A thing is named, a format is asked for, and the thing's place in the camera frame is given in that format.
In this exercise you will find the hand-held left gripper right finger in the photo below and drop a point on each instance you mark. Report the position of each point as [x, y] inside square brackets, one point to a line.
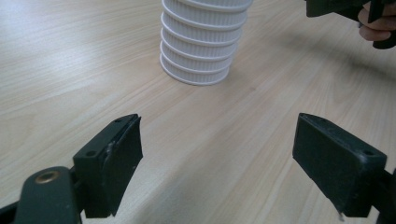
[336, 168]

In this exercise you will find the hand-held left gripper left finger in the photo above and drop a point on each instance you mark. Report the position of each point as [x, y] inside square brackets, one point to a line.
[106, 174]

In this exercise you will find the stack of white ribbed cups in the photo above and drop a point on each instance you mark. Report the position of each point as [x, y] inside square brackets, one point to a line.
[199, 46]

